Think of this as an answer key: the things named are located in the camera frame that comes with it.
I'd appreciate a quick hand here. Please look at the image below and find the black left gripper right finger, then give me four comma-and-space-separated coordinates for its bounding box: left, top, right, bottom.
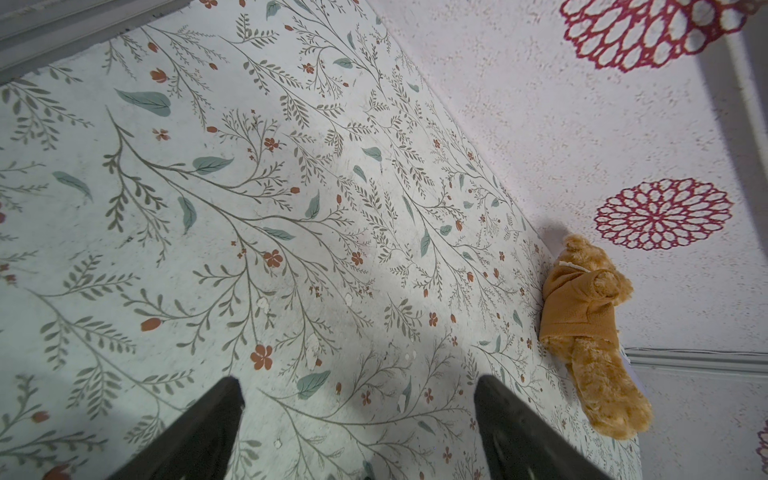
473, 375, 608, 480

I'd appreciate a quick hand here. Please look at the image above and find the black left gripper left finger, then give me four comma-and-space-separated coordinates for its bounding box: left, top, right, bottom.
110, 376, 245, 480

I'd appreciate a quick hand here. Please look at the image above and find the purple rectangular case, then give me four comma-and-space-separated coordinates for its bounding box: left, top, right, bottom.
619, 348, 647, 396

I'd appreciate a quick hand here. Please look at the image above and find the brown teddy bear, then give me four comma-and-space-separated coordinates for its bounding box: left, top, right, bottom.
539, 234, 653, 441

